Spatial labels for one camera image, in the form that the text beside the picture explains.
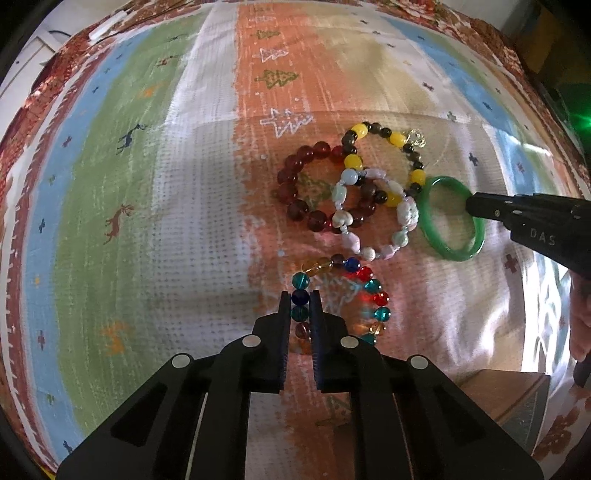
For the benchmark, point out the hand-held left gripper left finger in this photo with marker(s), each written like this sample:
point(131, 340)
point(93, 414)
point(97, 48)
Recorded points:
point(284, 332)

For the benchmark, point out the striped printed cloth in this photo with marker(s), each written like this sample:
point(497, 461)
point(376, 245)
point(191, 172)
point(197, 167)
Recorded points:
point(138, 230)

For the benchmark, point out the dark object with green light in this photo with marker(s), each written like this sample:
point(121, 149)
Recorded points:
point(563, 69)

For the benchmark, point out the person's right hand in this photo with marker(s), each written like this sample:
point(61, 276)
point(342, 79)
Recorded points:
point(581, 318)

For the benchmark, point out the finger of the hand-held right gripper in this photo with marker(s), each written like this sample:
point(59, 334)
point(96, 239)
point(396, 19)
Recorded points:
point(498, 206)

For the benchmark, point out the green jade bangle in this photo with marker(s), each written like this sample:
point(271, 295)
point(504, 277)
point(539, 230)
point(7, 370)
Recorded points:
point(431, 233)

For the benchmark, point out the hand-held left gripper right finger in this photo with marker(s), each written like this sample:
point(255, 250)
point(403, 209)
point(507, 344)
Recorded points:
point(316, 332)

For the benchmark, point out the white cabinet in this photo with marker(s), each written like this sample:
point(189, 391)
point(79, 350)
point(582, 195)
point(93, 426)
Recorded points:
point(27, 60)

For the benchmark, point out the white power strip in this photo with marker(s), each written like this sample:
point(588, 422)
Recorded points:
point(108, 27)

